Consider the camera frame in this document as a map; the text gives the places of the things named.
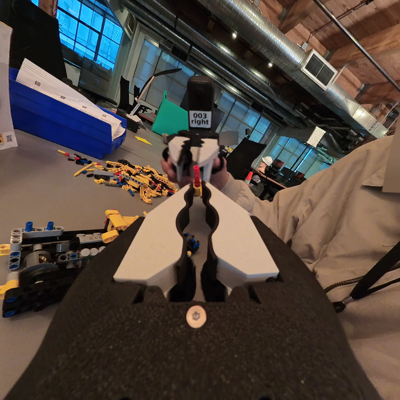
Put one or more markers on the grey desk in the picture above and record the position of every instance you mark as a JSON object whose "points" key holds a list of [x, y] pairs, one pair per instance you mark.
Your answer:
{"points": [[47, 187]]}

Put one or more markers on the orange traffic cone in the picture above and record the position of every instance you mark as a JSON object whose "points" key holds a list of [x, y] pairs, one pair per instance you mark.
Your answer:
{"points": [[249, 179]]}

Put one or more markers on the yellow black brick subassembly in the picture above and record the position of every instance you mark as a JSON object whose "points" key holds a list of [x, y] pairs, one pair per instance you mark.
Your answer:
{"points": [[120, 218]]}

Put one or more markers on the dark wall monitor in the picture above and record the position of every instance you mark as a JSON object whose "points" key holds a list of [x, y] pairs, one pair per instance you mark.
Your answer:
{"points": [[218, 118]]}

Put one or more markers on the white desk lamp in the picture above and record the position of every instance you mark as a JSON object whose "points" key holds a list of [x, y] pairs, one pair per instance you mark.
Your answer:
{"points": [[147, 87]]}

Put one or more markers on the white hard hat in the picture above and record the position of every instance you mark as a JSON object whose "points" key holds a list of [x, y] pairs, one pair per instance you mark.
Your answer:
{"points": [[267, 160]]}

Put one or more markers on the metal air duct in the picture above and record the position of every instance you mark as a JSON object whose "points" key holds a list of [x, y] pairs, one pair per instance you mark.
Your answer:
{"points": [[265, 34]]}

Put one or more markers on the wooden puzzle model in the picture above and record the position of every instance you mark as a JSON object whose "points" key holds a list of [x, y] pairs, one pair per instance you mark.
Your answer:
{"points": [[165, 137]]}

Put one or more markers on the blue plastic bin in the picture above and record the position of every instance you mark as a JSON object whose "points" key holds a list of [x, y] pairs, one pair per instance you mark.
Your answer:
{"points": [[62, 125]]}

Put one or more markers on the black brick car chassis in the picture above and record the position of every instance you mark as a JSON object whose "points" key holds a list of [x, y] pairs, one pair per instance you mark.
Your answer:
{"points": [[37, 290]]}

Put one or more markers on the black box with green light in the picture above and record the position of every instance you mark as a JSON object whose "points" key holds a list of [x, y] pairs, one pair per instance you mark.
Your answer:
{"points": [[131, 125]]}

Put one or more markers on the teal fabric bin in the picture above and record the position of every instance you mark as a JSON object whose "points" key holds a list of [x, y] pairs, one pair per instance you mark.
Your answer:
{"points": [[172, 118]]}

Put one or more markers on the small yellow red axle piece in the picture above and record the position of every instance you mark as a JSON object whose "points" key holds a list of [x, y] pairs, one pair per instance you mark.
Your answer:
{"points": [[197, 189]]}

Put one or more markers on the yellow paper sheet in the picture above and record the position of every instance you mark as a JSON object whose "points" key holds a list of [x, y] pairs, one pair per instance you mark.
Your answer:
{"points": [[143, 140]]}

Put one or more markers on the instruction booklet with car picture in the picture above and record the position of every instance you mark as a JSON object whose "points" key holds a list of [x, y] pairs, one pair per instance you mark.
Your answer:
{"points": [[6, 93]]}

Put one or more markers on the person's beige jacket torso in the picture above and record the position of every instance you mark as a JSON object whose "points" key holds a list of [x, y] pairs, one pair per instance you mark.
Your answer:
{"points": [[343, 218]]}

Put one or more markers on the white hanging printed sign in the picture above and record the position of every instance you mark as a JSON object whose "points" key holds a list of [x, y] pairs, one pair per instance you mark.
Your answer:
{"points": [[315, 136]]}

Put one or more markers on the pile of bricks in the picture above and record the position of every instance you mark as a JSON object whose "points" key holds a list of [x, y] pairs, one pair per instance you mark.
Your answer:
{"points": [[140, 181]]}

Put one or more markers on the black standing panel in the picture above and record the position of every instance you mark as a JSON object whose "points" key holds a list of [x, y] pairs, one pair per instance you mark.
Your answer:
{"points": [[37, 37]]}

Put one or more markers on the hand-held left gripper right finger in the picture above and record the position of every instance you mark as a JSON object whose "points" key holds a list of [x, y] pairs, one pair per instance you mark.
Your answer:
{"points": [[247, 247]]}

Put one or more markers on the person's right forearm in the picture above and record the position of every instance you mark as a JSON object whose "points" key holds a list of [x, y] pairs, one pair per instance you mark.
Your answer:
{"points": [[250, 197]]}

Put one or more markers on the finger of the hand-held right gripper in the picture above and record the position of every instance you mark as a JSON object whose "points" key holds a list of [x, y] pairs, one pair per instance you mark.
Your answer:
{"points": [[209, 153], [179, 156]]}

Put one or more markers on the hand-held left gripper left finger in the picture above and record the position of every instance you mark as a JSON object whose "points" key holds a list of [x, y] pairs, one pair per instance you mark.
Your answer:
{"points": [[147, 250]]}

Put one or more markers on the person's right hand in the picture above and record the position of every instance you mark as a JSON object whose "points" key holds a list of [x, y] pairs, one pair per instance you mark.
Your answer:
{"points": [[222, 179]]}

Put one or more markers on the white printed paper sheets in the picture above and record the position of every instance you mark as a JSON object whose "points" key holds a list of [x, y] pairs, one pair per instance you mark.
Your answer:
{"points": [[56, 87]]}

